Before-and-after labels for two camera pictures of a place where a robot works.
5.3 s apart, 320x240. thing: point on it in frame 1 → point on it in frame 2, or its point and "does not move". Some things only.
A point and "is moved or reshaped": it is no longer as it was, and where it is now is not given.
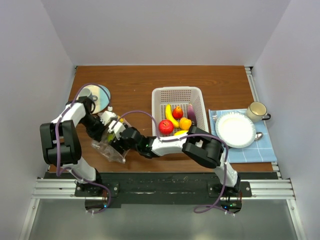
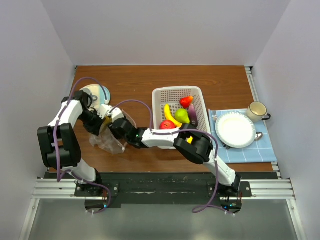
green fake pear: x=110 y=137 → x=182 y=115
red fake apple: x=166 y=127 does not move
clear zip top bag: x=103 y=146 is moved or reshaped
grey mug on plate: x=86 y=92 does not move
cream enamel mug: x=257 y=111 does not move
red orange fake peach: x=177 y=112 → x=186 y=101
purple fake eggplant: x=191 y=115 does not move
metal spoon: x=258 y=135 does not move
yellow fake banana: x=170 y=116 does not move
